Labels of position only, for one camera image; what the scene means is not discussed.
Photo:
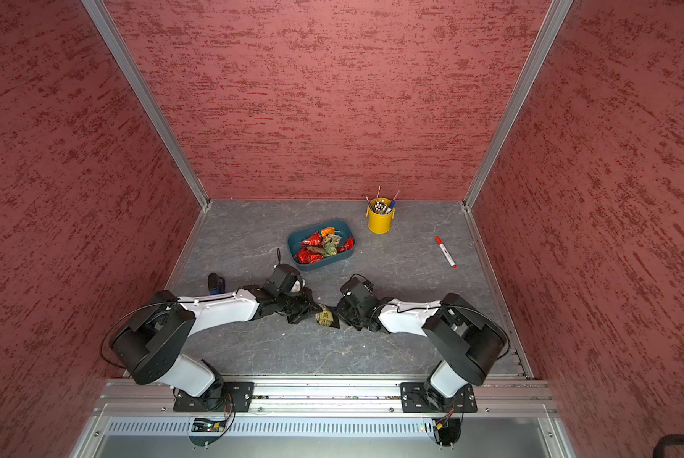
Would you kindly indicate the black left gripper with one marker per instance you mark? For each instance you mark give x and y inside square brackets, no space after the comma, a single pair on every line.
[309,309]

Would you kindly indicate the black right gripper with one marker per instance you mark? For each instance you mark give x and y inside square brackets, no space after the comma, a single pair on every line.
[341,310]

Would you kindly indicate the red foil tea bag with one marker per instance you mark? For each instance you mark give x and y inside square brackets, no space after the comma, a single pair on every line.
[314,240]
[348,245]
[308,256]

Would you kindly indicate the orange foil tea bag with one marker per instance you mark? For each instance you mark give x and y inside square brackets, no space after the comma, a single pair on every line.
[328,231]

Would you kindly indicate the clear tea bag green label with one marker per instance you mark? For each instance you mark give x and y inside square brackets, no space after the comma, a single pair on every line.
[330,243]

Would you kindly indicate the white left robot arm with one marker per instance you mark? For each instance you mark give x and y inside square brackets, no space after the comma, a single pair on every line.
[150,342]

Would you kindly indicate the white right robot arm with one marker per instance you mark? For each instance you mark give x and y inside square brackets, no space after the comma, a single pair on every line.
[468,342]

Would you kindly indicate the teal plastic storage box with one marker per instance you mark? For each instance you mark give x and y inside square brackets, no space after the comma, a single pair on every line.
[295,238]

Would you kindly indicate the blue black stapler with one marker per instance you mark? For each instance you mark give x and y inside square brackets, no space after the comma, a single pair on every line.
[216,284]

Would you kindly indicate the yellow metal pencil bucket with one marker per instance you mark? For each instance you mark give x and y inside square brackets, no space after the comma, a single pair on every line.
[380,214]

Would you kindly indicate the red white marker pen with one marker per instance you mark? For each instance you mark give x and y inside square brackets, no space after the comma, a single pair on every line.
[446,252]

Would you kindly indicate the aluminium corner profile left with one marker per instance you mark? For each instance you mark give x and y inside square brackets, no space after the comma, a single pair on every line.
[101,18]

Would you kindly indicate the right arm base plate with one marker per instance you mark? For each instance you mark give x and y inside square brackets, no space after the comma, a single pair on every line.
[422,398]

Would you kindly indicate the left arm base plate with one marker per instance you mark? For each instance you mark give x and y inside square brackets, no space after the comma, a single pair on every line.
[239,396]

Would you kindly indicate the aluminium front rail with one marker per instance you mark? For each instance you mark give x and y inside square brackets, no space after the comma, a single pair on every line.
[333,396]

